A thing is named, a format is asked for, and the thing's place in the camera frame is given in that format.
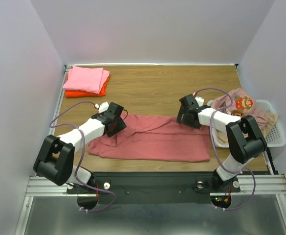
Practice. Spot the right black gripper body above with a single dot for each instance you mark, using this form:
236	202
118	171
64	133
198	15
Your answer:
184	120

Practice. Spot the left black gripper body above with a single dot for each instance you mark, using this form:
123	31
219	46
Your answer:
119	126

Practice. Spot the dusty rose t shirt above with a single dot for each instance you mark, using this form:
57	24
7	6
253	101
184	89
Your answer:
158	138

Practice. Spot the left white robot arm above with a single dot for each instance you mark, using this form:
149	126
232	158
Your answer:
56	155

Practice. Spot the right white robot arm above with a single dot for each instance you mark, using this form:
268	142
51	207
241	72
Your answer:
244	136

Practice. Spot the beige t shirt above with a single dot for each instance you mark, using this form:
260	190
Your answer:
221	137

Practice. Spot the folded pink t shirt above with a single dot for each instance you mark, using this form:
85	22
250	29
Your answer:
89	80

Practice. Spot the folded orange t shirt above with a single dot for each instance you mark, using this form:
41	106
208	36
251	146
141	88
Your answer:
77	94

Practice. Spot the mauve pixel print t shirt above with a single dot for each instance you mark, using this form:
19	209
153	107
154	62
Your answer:
243	104

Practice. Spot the white plastic laundry basket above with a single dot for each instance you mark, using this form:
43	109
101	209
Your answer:
276	136

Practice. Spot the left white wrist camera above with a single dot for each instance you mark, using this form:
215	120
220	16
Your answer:
102	107

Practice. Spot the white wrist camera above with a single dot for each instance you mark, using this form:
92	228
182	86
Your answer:
199	100
102	107

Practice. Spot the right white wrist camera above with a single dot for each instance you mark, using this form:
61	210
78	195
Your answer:
199	100

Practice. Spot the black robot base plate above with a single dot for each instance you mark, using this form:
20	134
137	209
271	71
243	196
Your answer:
156	187

